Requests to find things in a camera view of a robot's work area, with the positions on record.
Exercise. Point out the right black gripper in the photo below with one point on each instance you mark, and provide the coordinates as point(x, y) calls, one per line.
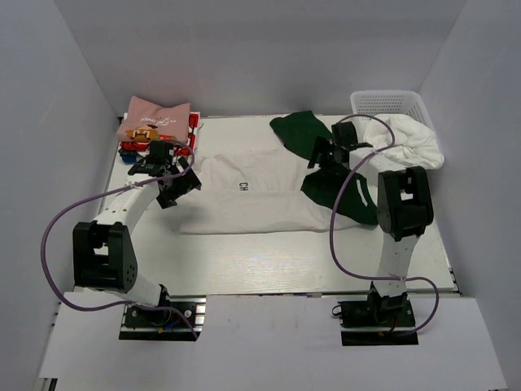
point(321, 146)

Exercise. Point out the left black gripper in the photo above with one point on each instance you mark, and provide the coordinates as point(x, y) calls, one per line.
point(188, 182)

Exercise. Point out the white and green raglan t-shirt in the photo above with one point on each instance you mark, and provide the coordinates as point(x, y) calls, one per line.
point(255, 179)

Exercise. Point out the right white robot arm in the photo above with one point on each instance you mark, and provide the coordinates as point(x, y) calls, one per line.
point(403, 208)

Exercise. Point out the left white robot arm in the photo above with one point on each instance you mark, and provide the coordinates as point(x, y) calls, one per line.
point(103, 254)

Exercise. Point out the folded blue white t-shirt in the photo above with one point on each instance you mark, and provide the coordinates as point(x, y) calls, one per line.
point(129, 156)

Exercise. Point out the white plastic basket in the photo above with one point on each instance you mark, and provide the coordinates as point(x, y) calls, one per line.
point(374, 102)

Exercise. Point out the folded pink t-shirt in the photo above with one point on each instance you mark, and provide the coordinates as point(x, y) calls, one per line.
point(147, 121)

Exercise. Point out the crumpled white t-shirt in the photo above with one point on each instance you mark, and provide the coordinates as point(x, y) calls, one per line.
point(415, 144)

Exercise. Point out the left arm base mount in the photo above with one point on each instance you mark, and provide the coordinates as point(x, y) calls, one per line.
point(164, 325)

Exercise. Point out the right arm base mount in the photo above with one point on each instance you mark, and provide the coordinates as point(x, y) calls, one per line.
point(359, 328)

